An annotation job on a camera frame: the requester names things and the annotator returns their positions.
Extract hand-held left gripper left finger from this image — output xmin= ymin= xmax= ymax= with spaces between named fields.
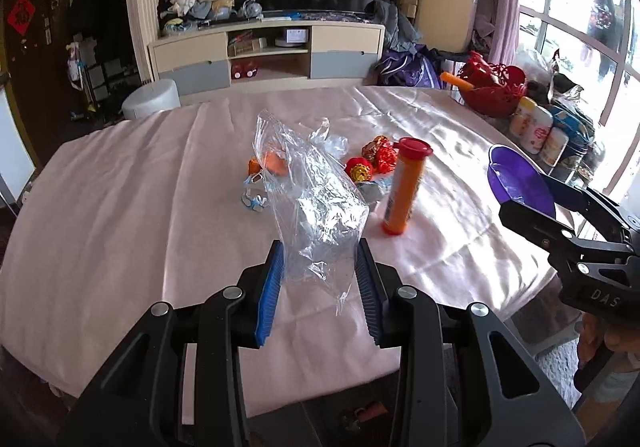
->
xmin=57 ymin=239 xmax=286 ymax=447

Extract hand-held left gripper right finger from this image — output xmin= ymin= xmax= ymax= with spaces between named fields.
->
xmin=354 ymin=238 xmax=586 ymax=447

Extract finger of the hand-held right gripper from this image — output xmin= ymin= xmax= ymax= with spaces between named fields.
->
xmin=499 ymin=200 xmax=635 ymax=264
xmin=540 ymin=174 xmax=640 ymax=240

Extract purple plastic wrapper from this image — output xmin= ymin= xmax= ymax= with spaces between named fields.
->
xmin=488 ymin=144 xmax=557 ymax=218

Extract clear plastic bag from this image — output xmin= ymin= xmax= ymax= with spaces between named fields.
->
xmin=252 ymin=110 xmax=371 ymax=318

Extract orange tube with red cap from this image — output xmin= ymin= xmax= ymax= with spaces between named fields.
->
xmin=382 ymin=137 xmax=433 ymax=237

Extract person's right hand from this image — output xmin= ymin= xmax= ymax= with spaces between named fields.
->
xmin=575 ymin=313 xmax=640 ymax=373

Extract white bottle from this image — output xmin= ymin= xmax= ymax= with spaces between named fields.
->
xmin=522 ymin=106 xmax=554 ymax=154
xmin=510 ymin=96 xmax=538 ymax=140
xmin=539 ymin=127 xmax=570 ymax=168

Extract blue white wrapper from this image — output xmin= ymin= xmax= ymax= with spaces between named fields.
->
xmin=241 ymin=176 xmax=268 ymax=213

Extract silver foil wrapper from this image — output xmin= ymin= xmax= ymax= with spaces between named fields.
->
xmin=357 ymin=177 xmax=393 ymax=204

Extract red basket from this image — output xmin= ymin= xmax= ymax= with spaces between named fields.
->
xmin=457 ymin=52 xmax=528 ymax=118

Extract red gold candy wrapper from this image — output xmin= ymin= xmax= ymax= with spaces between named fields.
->
xmin=346 ymin=156 xmax=375 ymax=183
xmin=362 ymin=137 xmax=401 ymax=174

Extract orange stick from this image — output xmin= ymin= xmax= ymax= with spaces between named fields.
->
xmin=440 ymin=71 xmax=476 ymax=91

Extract window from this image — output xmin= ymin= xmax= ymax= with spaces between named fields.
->
xmin=520 ymin=0 xmax=640 ymax=188

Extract purple bag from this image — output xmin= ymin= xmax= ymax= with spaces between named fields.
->
xmin=376 ymin=47 xmax=443 ymax=90

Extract white round stool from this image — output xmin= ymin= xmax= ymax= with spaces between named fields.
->
xmin=121 ymin=78 xmax=181 ymax=121

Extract grey clothes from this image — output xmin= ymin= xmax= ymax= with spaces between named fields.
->
xmin=367 ymin=0 xmax=426 ymax=53

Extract cream grey television cabinet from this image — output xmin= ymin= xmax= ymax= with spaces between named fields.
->
xmin=148 ymin=20 xmax=386 ymax=96

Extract white router box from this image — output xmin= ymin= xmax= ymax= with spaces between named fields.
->
xmin=275 ymin=27 xmax=309 ymax=48

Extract pile of clothes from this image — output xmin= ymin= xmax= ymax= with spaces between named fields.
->
xmin=159 ymin=0 xmax=236 ymax=35

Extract dark wooden door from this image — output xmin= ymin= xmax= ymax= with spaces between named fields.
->
xmin=0 ymin=0 xmax=76 ymax=138

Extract red door decoration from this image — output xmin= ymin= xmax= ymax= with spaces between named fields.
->
xmin=7 ymin=0 xmax=36 ymax=35

